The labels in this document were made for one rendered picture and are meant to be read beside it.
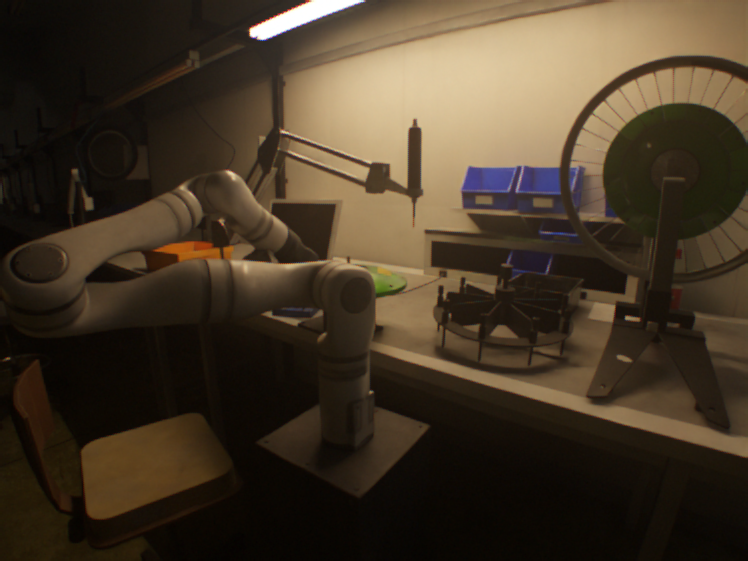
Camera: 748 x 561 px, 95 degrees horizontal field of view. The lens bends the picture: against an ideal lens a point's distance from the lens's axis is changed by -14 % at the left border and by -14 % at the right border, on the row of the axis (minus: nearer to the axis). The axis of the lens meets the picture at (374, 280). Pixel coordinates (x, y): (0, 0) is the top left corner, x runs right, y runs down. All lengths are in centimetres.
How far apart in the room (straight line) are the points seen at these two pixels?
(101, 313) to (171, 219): 16
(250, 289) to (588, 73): 149
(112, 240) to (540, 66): 161
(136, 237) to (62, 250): 10
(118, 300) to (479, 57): 168
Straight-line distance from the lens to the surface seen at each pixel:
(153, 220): 62
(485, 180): 180
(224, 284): 56
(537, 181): 172
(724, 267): 113
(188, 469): 116
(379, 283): 97
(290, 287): 65
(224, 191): 69
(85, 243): 57
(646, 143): 108
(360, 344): 67
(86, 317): 59
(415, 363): 92
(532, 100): 178
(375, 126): 215
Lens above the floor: 130
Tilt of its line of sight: 13 degrees down
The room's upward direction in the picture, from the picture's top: straight up
